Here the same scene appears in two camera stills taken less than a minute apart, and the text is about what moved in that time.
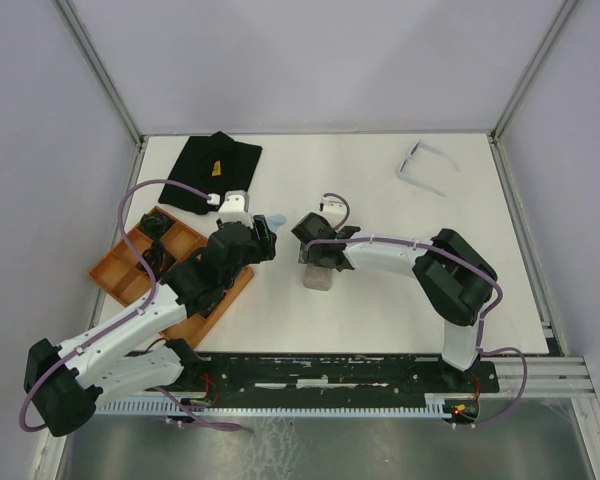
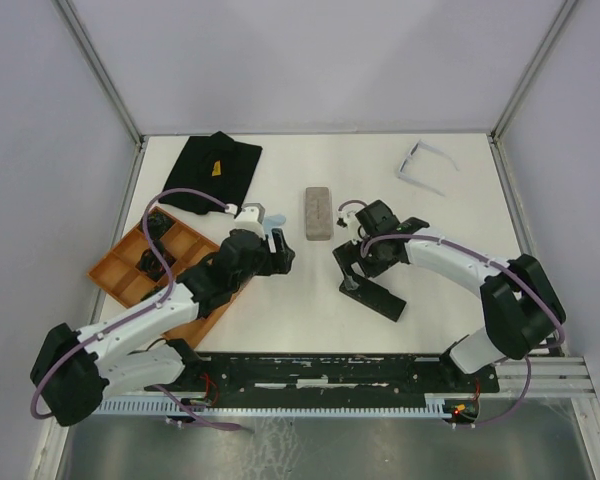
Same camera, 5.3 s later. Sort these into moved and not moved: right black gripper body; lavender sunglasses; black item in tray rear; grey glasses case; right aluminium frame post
Moved: grey glasses case; right black gripper body
Not moved: lavender sunglasses; right aluminium frame post; black item in tray rear
